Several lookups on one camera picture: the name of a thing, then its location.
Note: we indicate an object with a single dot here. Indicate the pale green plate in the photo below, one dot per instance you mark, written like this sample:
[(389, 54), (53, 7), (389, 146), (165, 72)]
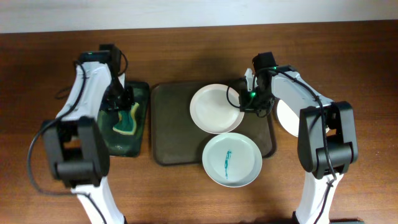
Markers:
[(232, 160)]

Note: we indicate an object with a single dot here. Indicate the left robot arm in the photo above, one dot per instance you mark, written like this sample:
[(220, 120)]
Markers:
[(76, 150)]

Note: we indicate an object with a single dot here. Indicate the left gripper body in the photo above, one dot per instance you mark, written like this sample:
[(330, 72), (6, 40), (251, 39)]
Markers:
[(123, 101)]

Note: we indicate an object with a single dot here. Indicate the black water tray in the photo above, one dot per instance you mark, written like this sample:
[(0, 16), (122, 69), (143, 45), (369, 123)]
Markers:
[(125, 145)]

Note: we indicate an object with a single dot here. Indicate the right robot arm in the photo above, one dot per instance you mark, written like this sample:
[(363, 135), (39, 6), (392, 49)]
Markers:
[(327, 143)]

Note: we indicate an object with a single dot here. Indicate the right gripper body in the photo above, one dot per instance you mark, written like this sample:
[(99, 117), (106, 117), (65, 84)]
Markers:
[(254, 100)]

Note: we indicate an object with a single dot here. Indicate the brown serving tray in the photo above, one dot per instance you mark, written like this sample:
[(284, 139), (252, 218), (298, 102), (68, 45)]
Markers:
[(177, 140)]

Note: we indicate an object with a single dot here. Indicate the white plate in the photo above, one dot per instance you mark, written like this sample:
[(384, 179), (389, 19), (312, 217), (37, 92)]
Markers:
[(211, 111), (288, 114)]

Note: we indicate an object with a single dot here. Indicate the green yellow sponge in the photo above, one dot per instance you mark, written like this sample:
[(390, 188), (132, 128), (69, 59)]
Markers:
[(127, 123)]

